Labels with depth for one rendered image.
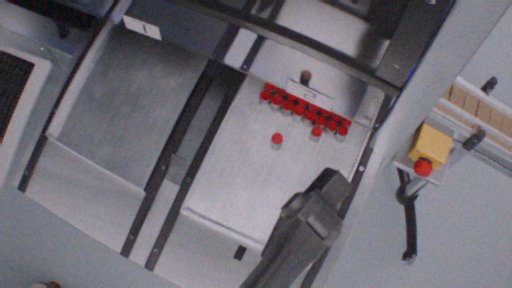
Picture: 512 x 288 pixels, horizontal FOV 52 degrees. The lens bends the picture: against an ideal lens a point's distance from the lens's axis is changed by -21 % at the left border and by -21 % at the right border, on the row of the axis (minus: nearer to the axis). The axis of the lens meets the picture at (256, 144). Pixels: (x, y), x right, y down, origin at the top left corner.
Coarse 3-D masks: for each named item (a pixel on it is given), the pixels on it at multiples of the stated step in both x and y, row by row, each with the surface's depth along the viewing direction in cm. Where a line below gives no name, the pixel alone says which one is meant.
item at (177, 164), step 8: (176, 160) 116; (184, 160) 115; (168, 168) 118; (176, 168) 117; (184, 168) 117; (168, 176) 119; (176, 176) 118; (168, 184) 120; (176, 184) 120; (160, 192) 119; (168, 192) 119; (176, 192) 119; (160, 200) 119; (168, 200) 119; (152, 208) 118; (160, 208) 118; (168, 208) 119; (152, 216) 118; (160, 216) 118; (152, 224) 118; (160, 224) 118
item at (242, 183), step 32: (256, 96) 124; (224, 128) 122; (256, 128) 123; (288, 128) 123; (352, 128) 123; (224, 160) 121; (256, 160) 121; (288, 160) 121; (320, 160) 121; (352, 160) 122; (192, 192) 118; (224, 192) 120; (256, 192) 120; (288, 192) 120; (224, 224) 118; (256, 224) 118
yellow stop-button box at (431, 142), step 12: (432, 120) 108; (420, 132) 108; (432, 132) 108; (444, 132) 108; (420, 144) 107; (432, 144) 107; (444, 144) 107; (408, 156) 113; (420, 156) 109; (432, 156) 107; (444, 156) 107
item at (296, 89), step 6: (288, 84) 110; (294, 84) 108; (300, 84) 107; (288, 90) 112; (294, 90) 111; (300, 90) 110; (306, 90) 108; (312, 90) 107; (300, 96) 112; (306, 96) 111; (318, 96) 108; (324, 96) 107; (312, 102) 113; (318, 102) 111; (324, 102) 110; (330, 102) 108; (324, 108) 112; (330, 108) 111
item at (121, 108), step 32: (128, 32) 128; (96, 64) 126; (128, 64) 126; (160, 64) 126; (192, 64) 126; (64, 96) 121; (96, 96) 124; (128, 96) 124; (160, 96) 124; (64, 128) 122; (96, 128) 122; (128, 128) 122; (160, 128) 122; (96, 160) 121; (128, 160) 121
